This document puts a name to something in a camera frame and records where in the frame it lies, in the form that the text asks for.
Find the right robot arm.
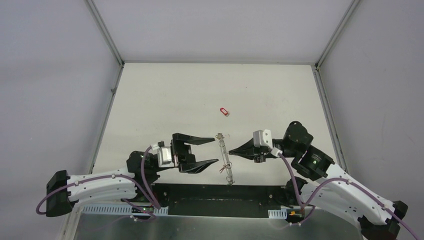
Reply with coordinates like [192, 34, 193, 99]
[229, 121, 408, 240]

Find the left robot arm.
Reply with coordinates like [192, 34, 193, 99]
[35, 133, 218, 218]

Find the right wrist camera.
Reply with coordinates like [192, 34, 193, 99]
[252, 129, 273, 149]

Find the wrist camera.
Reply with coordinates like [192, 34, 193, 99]
[150, 141, 175, 168]
[252, 129, 273, 149]

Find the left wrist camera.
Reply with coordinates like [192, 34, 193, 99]
[150, 141, 175, 168]

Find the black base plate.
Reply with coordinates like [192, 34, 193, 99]
[152, 183, 300, 218]

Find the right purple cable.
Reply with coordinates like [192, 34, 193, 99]
[276, 152, 415, 240]

